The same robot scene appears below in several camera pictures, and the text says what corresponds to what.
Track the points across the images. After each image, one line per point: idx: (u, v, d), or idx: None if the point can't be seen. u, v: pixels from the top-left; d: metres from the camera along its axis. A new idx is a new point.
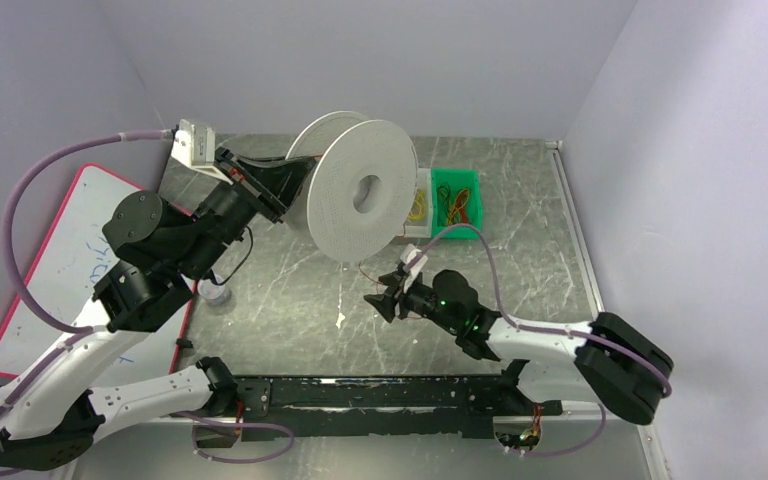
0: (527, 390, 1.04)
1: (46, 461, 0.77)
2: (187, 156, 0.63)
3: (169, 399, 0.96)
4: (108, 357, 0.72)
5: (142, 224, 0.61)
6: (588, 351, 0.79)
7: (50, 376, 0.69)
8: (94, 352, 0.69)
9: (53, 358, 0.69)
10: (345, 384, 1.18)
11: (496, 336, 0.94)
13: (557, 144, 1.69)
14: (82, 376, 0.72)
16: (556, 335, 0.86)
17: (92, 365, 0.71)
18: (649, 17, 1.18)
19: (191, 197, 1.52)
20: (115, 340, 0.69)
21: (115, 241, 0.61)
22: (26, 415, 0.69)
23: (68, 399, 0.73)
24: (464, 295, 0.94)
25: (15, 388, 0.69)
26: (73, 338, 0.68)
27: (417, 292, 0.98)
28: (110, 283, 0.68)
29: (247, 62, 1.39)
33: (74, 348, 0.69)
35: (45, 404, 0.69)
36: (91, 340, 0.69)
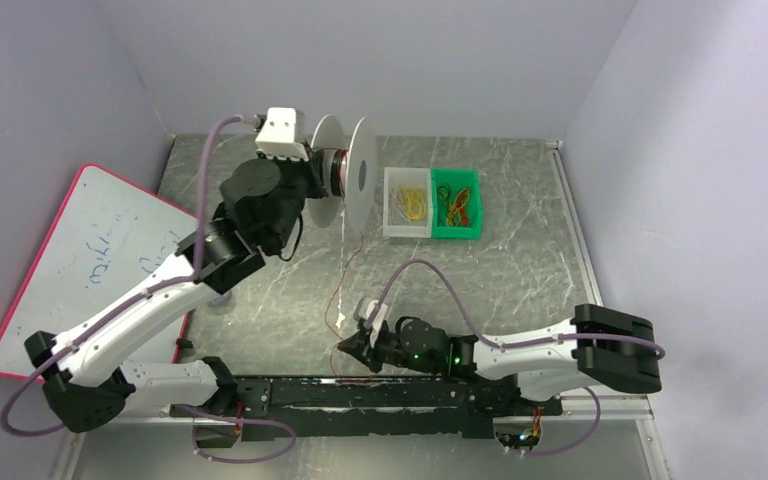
0: (527, 390, 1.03)
1: (78, 422, 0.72)
2: (290, 132, 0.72)
3: (183, 385, 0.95)
4: (182, 311, 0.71)
5: (262, 183, 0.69)
6: (580, 353, 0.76)
7: (123, 321, 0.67)
8: (174, 301, 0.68)
9: (131, 303, 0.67)
10: (345, 384, 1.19)
11: (485, 362, 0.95)
13: (556, 145, 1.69)
14: (153, 326, 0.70)
16: (545, 344, 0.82)
17: (166, 316, 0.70)
18: (648, 17, 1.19)
19: (190, 197, 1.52)
20: (197, 293, 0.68)
21: (234, 195, 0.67)
22: (93, 359, 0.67)
23: (131, 349, 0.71)
24: (430, 341, 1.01)
25: (87, 329, 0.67)
26: (157, 283, 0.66)
27: (385, 342, 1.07)
28: (196, 239, 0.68)
29: (247, 62, 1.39)
33: (155, 295, 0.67)
35: (113, 350, 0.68)
36: (174, 288, 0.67)
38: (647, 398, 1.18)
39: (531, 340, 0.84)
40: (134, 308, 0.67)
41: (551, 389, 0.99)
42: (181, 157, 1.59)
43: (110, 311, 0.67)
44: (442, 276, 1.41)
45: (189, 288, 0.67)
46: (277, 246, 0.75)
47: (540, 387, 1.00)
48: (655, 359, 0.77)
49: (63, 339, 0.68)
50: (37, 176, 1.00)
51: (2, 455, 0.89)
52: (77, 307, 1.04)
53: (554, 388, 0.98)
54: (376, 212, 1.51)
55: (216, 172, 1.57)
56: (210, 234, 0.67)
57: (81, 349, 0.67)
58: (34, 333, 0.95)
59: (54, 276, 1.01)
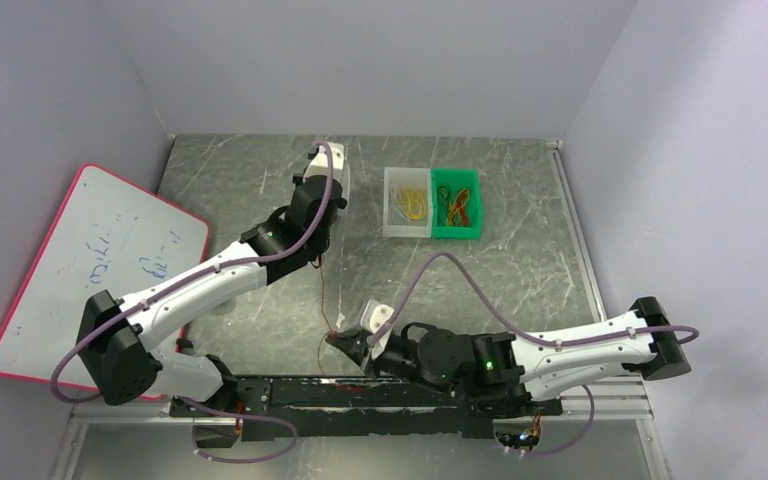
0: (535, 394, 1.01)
1: (117, 388, 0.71)
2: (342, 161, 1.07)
3: (196, 376, 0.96)
4: (230, 292, 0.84)
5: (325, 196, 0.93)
6: (660, 346, 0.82)
7: (194, 288, 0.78)
8: (239, 278, 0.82)
9: (203, 274, 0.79)
10: (345, 384, 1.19)
11: (531, 367, 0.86)
13: (556, 145, 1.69)
14: (210, 300, 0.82)
16: (616, 340, 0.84)
17: (222, 292, 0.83)
18: (647, 18, 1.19)
19: (190, 197, 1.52)
20: (253, 275, 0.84)
21: (306, 198, 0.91)
22: (161, 319, 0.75)
23: (181, 322, 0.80)
24: (457, 352, 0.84)
25: (159, 291, 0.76)
26: (230, 260, 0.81)
27: (393, 349, 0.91)
28: (258, 233, 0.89)
29: (247, 63, 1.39)
33: (223, 271, 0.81)
35: (177, 315, 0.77)
36: (241, 267, 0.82)
38: (648, 398, 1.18)
39: (604, 336, 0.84)
40: (204, 279, 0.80)
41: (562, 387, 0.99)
42: (181, 157, 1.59)
43: (184, 278, 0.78)
44: (442, 276, 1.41)
45: (255, 269, 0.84)
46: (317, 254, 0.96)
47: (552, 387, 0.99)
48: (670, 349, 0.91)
49: (132, 300, 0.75)
50: (37, 176, 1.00)
51: (2, 455, 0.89)
52: (77, 307, 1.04)
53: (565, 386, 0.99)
54: (376, 212, 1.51)
55: (216, 172, 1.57)
56: (269, 232, 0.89)
57: (151, 308, 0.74)
58: (34, 332, 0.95)
59: (54, 276, 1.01)
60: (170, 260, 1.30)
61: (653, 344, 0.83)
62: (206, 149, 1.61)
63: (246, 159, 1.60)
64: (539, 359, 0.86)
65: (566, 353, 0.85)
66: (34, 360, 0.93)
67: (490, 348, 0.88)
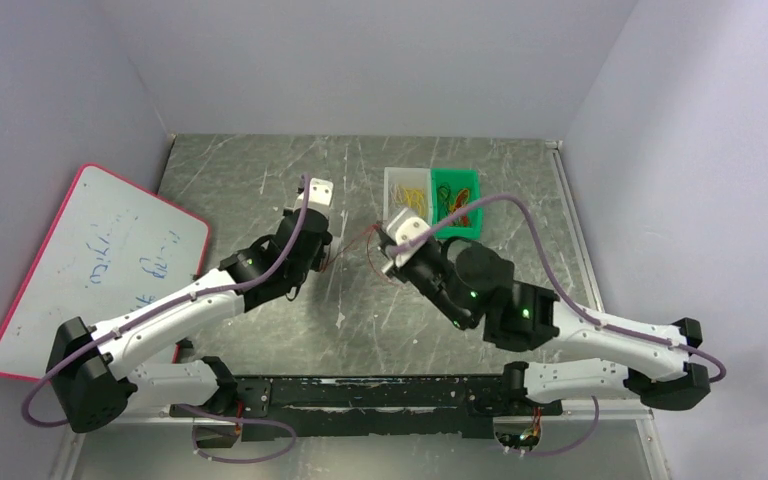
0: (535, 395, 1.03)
1: (84, 417, 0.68)
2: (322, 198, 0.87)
3: (181, 386, 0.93)
4: (207, 321, 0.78)
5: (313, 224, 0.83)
6: (693, 367, 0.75)
7: (167, 318, 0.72)
8: (216, 306, 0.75)
9: (176, 303, 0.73)
10: (345, 384, 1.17)
11: (565, 334, 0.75)
13: (556, 145, 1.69)
14: (185, 328, 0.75)
16: (653, 344, 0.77)
17: (198, 321, 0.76)
18: (648, 18, 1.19)
19: (190, 197, 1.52)
20: (232, 304, 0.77)
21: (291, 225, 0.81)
22: (133, 349, 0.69)
23: (155, 352, 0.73)
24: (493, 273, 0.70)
25: (133, 319, 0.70)
26: (204, 289, 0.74)
27: (428, 265, 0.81)
28: (237, 260, 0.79)
29: (247, 62, 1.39)
33: (198, 300, 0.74)
35: (149, 345, 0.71)
36: (218, 295, 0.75)
38: None
39: (647, 335, 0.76)
40: (179, 308, 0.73)
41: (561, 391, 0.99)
42: (182, 157, 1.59)
43: (157, 305, 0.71)
44: None
45: (231, 297, 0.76)
46: (295, 281, 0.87)
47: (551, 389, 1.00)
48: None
49: (105, 328, 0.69)
50: (37, 177, 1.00)
51: (3, 455, 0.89)
52: (77, 307, 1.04)
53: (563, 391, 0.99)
54: (376, 212, 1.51)
55: (216, 172, 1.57)
56: (247, 259, 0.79)
57: (123, 337, 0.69)
58: (34, 332, 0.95)
59: (54, 276, 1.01)
60: (170, 260, 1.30)
61: (685, 363, 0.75)
62: (206, 149, 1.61)
63: (246, 159, 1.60)
64: (577, 331, 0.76)
65: (605, 336, 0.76)
66: (34, 360, 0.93)
67: (532, 297, 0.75)
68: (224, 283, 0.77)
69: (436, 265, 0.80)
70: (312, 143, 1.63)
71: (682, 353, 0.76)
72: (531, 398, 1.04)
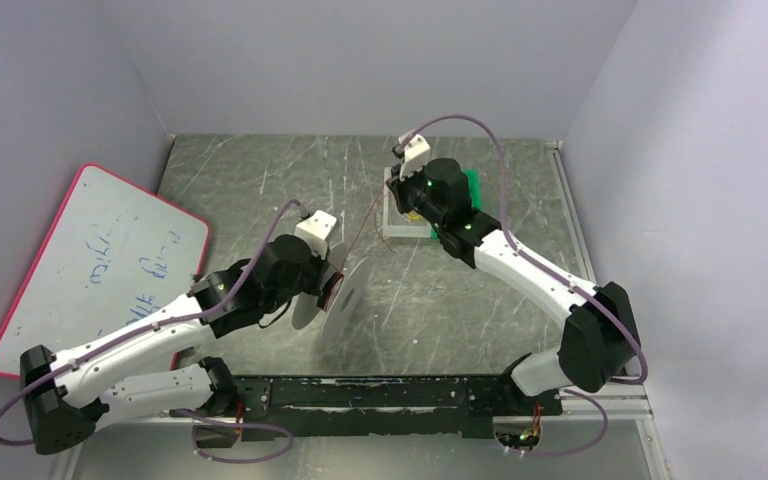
0: (517, 377, 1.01)
1: (49, 442, 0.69)
2: (322, 232, 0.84)
3: (168, 396, 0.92)
4: (175, 349, 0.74)
5: (294, 252, 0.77)
6: (580, 310, 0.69)
7: (128, 348, 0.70)
8: (180, 337, 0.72)
9: (140, 333, 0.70)
10: (345, 384, 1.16)
11: (485, 247, 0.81)
13: (556, 145, 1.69)
14: (149, 358, 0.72)
16: (553, 280, 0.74)
17: (164, 350, 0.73)
18: (648, 18, 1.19)
19: (191, 197, 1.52)
20: (198, 333, 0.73)
21: (271, 256, 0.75)
22: (90, 381, 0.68)
23: (124, 377, 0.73)
24: (451, 176, 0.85)
25: (92, 349, 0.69)
26: (166, 319, 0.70)
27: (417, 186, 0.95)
28: (209, 285, 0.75)
29: (247, 62, 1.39)
33: (161, 330, 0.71)
35: (110, 375, 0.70)
36: (182, 326, 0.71)
38: (647, 398, 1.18)
39: (550, 269, 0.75)
40: (140, 339, 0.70)
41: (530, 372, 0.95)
42: (182, 157, 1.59)
43: (119, 336, 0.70)
44: (442, 277, 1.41)
45: (197, 327, 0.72)
46: (273, 308, 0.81)
47: (527, 376, 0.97)
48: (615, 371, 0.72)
49: (65, 357, 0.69)
50: (37, 177, 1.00)
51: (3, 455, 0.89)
52: (78, 307, 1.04)
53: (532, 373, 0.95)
54: (376, 212, 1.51)
55: (216, 172, 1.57)
56: (222, 283, 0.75)
57: (81, 369, 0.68)
58: (34, 333, 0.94)
59: (54, 276, 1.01)
60: (170, 260, 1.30)
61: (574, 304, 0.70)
62: (206, 149, 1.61)
63: (246, 159, 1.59)
64: (495, 252, 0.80)
65: (516, 261, 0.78)
66: None
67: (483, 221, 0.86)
68: (190, 311, 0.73)
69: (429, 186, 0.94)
70: (312, 143, 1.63)
71: (583, 298, 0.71)
72: (514, 379, 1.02)
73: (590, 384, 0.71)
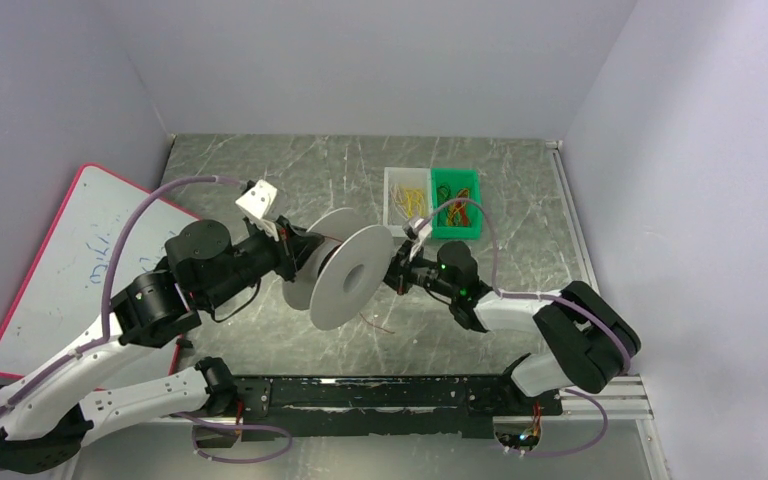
0: (516, 378, 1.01)
1: (30, 464, 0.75)
2: (260, 210, 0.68)
3: (160, 403, 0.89)
4: (112, 371, 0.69)
5: (208, 246, 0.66)
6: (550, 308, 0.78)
7: (54, 381, 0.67)
8: (104, 361, 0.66)
9: (61, 364, 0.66)
10: (345, 384, 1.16)
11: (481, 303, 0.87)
13: (557, 144, 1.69)
14: (84, 385, 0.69)
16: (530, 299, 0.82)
17: (97, 375, 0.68)
18: (647, 18, 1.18)
19: (190, 197, 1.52)
20: (126, 353, 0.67)
21: (177, 254, 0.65)
22: (26, 418, 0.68)
23: (74, 400, 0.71)
24: (463, 260, 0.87)
25: (19, 388, 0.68)
26: (82, 345, 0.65)
27: (423, 265, 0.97)
28: (127, 297, 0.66)
29: (247, 62, 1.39)
33: (84, 356, 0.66)
35: (46, 409, 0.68)
36: (102, 350, 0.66)
38: (648, 398, 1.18)
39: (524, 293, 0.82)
40: (65, 369, 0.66)
41: (529, 375, 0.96)
42: (181, 157, 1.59)
43: (41, 371, 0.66)
44: None
45: (116, 349, 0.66)
46: (215, 305, 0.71)
47: (527, 378, 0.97)
48: (617, 368, 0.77)
49: (3, 396, 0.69)
50: (37, 177, 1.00)
51: None
52: (78, 307, 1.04)
53: (531, 375, 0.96)
54: (375, 212, 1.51)
55: (215, 171, 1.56)
56: (142, 291, 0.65)
57: (15, 408, 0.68)
58: (34, 333, 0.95)
59: (54, 276, 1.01)
60: None
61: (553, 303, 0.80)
62: (206, 149, 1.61)
63: (246, 159, 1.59)
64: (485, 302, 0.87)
65: (501, 302, 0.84)
66: (34, 361, 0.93)
67: None
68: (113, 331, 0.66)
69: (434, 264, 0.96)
70: (312, 143, 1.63)
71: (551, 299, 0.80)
72: (515, 380, 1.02)
73: (593, 384, 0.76)
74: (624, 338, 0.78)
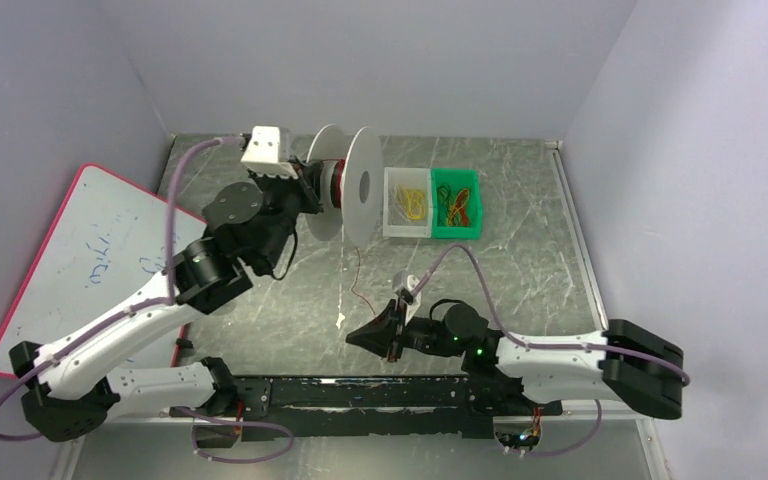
0: (535, 394, 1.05)
1: (58, 431, 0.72)
2: (276, 153, 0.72)
3: (173, 391, 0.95)
4: (160, 332, 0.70)
5: (242, 209, 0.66)
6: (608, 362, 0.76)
7: (105, 337, 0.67)
8: (157, 320, 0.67)
9: (115, 320, 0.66)
10: (345, 384, 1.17)
11: (505, 358, 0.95)
13: (557, 145, 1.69)
14: (134, 343, 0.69)
16: (570, 350, 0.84)
17: (145, 335, 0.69)
18: (647, 18, 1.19)
19: (191, 197, 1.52)
20: (179, 313, 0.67)
21: (215, 221, 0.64)
22: (72, 374, 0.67)
23: (117, 360, 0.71)
24: (476, 331, 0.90)
25: (68, 343, 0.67)
26: (138, 303, 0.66)
27: (418, 327, 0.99)
28: (183, 260, 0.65)
29: (248, 62, 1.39)
33: (138, 313, 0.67)
35: (93, 366, 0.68)
36: (157, 308, 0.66)
38: None
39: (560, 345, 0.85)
40: (117, 326, 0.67)
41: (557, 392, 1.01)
42: (181, 157, 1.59)
43: (94, 326, 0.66)
44: (442, 276, 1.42)
45: (172, 310, 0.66)
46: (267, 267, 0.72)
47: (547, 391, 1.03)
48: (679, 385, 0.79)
49: (47, 352, 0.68)
50: (36, 177, 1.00)
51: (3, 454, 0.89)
52: (78, 307, 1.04)
53: (559, 392, 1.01)
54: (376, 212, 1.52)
55: (215, 172, 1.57)
56: (198, 255, 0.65)
57: (62, 363, 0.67)
58: (34, 332, 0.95)
59: (54, 276, 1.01)
60: None
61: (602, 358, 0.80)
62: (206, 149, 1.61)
63: None
64: (513, 355, 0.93)
65: (532, 354, 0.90)
66: None
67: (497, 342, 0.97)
68: (162, 292, 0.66)
69: (429, 327, 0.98)
70: None
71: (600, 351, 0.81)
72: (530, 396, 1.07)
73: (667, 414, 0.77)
74: (670, 356, 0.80)
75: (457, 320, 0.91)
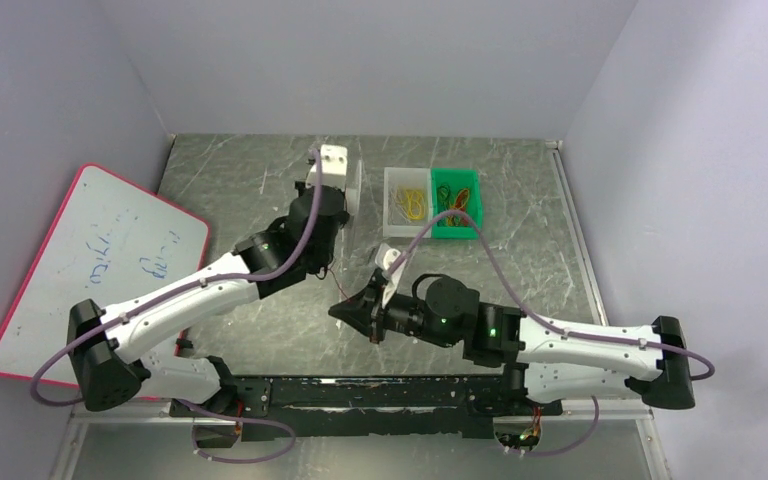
0: (538, 396, 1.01)
1: (97, 397, 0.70)
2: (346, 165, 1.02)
3: (191, 380, 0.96)
4: (217, 308, 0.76)
5: (327, 206, 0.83)
6: (668, 365, 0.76)
7: (178, 301, 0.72)
8: (227, 293, 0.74)
9: (190, 288, 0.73)
10: (345, 384, 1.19)
11: (531, 345, 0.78)
13: (557, 145, 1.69)
14: (197, 314, 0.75)
16: (623, 345, 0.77)
17: (207, 308, 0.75)
18: (648, 18, 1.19)
19: (191, 197, 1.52)
20: (244, 290, 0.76)
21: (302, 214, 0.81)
22: (141, 334, 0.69)
23: (172, 331, 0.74)
24: (467, 306, 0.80)
25: (142, 303, 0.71)
26: (214, 275, 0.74)
27: (399, 306, 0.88)
28: (255, 244, 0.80)
29: (247, 62, 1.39)
33: (210, 286, 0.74)
35: (157, 330, 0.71)
36: (229, 282, 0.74)
38: None
39: (615, 339, 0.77)
40: (189, 294, 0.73)
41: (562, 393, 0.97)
42: (181, 157, 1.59)
43: (170, 289, 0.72)
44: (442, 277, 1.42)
45: (244, 285, 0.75)
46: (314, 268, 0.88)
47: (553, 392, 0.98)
48: None
49: (115, 310, 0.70)
50: (36, 177, 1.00)
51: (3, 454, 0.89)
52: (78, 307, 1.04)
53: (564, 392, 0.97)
54: (376, 212, 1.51)
55: (215, 172, 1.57)
56: (264, 244, 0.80)
57: (131, 322, 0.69)
58: (35, 332, 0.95)
59: (54, 276, 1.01)
60: (170, 259, 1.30)
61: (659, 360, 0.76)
62: (206, 149, 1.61)
63: (246, 158, 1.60)
64: (544, 341, 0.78)
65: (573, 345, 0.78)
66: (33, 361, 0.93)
67: (499, 318, 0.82)
68: (236, 269, 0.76)
69: (412, 306, 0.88)
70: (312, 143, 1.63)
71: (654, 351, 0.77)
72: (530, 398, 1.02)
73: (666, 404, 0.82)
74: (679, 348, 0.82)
75: (438, 293, 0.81)
